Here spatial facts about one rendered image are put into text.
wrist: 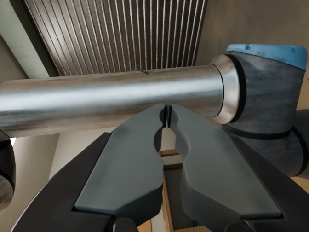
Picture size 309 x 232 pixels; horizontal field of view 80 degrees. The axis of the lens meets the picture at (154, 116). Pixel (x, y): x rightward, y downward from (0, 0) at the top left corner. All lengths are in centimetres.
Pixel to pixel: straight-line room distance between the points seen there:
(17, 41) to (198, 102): 285
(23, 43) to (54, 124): 271
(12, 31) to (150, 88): 275
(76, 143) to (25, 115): 360
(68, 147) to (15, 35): 205
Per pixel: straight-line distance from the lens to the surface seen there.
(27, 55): 314
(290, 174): 56
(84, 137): 400
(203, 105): 37
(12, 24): 297
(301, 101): 66
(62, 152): 397
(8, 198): 48
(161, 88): 34
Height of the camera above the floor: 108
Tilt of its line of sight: 5 degrees down
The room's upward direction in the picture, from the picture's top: 95 degrees counter-clockwise
